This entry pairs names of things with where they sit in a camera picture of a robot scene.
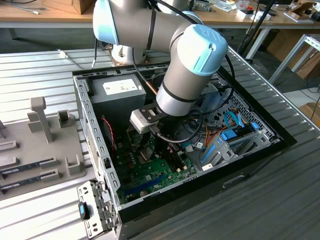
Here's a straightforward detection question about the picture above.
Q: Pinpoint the metal socket cover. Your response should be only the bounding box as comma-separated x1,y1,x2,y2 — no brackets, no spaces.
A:
126,125,145,151

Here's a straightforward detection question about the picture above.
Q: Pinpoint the black RAM slot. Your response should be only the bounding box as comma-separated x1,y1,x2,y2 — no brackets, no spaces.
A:
164,147,177,172
172,147,184,168

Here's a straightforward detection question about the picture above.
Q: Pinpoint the blue plastic disk carrier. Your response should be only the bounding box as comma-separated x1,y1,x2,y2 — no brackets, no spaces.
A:
219,129,238,143
200,144,217,164

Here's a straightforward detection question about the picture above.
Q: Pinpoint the green motherboard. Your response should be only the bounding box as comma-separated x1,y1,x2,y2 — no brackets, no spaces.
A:
113,124,199,205

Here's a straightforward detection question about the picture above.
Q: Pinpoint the grey metal drive cage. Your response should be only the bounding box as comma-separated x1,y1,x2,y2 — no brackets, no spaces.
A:
199,82,227,121

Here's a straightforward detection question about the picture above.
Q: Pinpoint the grey power supply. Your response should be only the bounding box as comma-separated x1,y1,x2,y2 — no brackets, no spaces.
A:
87,73,148,127

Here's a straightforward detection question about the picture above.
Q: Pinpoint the blue expansion slot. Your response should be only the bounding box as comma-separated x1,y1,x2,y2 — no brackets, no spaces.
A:
124,174,166,198

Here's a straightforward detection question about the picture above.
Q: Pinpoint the black case fan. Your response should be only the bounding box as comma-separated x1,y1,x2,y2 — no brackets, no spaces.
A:
99,115,117,153

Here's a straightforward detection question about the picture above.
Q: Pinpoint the grey disk bay cage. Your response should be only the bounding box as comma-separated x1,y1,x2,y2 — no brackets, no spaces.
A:
199,123,282,173

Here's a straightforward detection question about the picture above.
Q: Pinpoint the black open PC case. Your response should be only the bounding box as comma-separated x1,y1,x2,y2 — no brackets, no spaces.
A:
71,56,299,240

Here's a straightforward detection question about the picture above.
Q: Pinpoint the black latch blue stripe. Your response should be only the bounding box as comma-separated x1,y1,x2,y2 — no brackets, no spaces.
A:
77,201,91,221

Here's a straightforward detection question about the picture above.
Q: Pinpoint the small white box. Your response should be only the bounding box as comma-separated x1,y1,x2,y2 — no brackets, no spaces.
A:
236,8,273,21

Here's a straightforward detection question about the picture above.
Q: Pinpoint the small brown cardboard box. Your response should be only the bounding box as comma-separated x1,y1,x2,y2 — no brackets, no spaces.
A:
298,101,320,124

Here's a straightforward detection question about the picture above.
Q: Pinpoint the large brown cardboard box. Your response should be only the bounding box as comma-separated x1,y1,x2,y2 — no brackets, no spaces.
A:
266,29,320,80

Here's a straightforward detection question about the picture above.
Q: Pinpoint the grey parts rack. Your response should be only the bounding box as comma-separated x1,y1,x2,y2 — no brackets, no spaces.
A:
0,96,98,201

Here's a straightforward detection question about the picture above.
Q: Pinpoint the flat brown cardboard box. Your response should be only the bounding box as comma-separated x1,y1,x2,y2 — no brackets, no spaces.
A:
41,0,96,15

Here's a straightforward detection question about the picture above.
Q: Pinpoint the green RAM stick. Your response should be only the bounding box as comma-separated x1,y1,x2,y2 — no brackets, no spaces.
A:
0,159,42,176
0,174,43,194

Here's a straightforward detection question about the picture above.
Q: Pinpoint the open cardboard box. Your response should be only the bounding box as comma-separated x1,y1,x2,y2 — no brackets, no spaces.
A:
287,0,317,20

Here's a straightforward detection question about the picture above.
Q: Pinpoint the blue wire white plug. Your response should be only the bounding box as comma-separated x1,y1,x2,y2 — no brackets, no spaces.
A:
181,142,195,154

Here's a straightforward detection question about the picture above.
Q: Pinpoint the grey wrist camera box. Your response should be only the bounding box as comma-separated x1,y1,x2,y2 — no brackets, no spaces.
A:
129,106,167,135

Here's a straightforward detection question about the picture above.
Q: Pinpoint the coloured power wire bundle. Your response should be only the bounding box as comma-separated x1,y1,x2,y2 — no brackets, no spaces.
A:
182,117,226,151

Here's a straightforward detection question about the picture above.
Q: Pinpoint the light blue data wire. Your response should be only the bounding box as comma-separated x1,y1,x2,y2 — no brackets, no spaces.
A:
223,109,245,131

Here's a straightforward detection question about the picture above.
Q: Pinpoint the red black fan wire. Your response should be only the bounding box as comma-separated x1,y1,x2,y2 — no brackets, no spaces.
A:
100,116,117,152

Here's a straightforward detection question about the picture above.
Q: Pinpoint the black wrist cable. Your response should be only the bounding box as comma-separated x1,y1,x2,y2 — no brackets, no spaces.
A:
131,0,236,145

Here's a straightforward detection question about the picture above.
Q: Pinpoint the square brown base plate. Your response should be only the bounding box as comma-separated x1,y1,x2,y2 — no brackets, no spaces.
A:
109,44,151,68

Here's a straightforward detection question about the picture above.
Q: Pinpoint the grey loose cable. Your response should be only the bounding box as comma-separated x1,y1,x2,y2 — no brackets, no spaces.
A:
56,37,100,71

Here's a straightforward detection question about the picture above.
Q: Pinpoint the aluminium profile frame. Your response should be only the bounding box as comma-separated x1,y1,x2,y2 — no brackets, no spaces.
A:
268,33,320,86

